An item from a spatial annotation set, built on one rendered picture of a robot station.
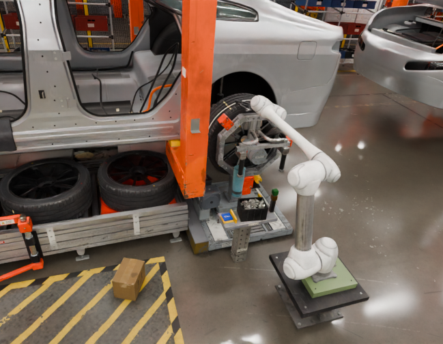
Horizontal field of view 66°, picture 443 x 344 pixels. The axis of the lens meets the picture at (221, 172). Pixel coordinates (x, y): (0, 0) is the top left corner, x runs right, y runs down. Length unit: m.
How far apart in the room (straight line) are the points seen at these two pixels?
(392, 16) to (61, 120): 4.84
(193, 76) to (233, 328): 1.68
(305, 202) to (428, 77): 2.94
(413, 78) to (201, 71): 3.06
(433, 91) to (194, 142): 3.12
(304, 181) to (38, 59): 1.87
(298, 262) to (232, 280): 0.75
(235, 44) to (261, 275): 1.80
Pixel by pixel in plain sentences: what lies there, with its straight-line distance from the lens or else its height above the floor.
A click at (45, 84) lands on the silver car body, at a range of 2.70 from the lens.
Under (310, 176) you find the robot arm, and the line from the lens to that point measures 1.94.
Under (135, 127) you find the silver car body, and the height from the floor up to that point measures 0.89.
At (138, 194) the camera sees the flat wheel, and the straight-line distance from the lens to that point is 2.75.
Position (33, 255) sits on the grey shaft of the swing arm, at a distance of 2.86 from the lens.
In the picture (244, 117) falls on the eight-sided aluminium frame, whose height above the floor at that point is 1.12.
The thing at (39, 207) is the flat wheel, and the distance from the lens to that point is 2.78.
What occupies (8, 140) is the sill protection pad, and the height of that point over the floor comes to 0.87.
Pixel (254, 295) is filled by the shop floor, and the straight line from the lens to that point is 2.73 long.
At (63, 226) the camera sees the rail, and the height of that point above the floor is 0.37.
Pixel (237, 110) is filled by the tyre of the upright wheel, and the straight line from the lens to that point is 2.58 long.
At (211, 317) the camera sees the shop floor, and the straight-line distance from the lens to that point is 2.58.
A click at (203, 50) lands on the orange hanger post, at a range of 2.15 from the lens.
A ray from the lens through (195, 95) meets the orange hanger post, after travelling 2.22.
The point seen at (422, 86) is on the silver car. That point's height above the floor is 0.97.
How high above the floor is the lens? 2.15
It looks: 34 degrees down
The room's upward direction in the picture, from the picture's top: 5 degrees clockwise
